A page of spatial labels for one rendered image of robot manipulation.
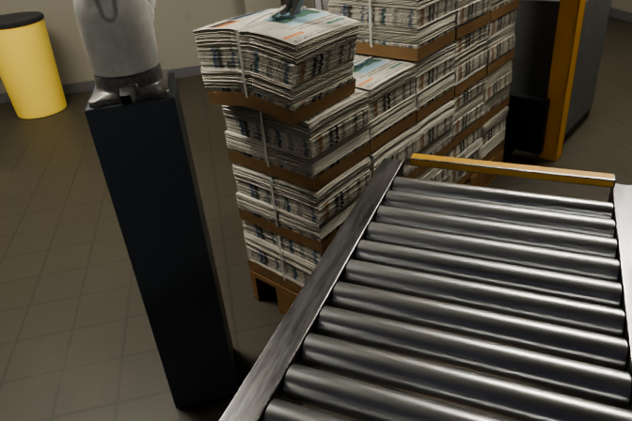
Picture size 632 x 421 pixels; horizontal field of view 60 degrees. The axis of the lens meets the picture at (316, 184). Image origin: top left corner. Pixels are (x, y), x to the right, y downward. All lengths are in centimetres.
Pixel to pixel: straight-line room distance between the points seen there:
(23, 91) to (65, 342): 263
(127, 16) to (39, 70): 324
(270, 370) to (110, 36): 80
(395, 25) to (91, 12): 104
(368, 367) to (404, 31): 134
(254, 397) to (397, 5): 144
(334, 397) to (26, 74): 395
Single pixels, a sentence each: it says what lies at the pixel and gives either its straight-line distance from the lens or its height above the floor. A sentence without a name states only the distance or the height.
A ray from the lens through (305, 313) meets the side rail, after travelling 91.
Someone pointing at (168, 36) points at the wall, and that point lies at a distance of 485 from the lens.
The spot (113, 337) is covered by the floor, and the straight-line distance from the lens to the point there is 221.
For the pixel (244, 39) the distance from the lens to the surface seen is 153.
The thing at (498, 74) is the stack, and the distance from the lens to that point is 265.
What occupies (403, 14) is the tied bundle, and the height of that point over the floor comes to 99.
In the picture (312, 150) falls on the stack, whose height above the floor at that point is 74.
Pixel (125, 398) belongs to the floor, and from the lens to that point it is 198.
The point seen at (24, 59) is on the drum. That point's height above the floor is 45.
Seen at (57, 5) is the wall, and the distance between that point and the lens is 489.
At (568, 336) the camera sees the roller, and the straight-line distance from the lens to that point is 91.
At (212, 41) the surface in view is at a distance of 163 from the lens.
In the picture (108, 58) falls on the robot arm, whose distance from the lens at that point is 131.
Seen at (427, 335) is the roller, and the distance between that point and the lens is 87.
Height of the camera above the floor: 141
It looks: 29 degrees down
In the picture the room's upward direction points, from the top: 5 degrees counter-clockwise
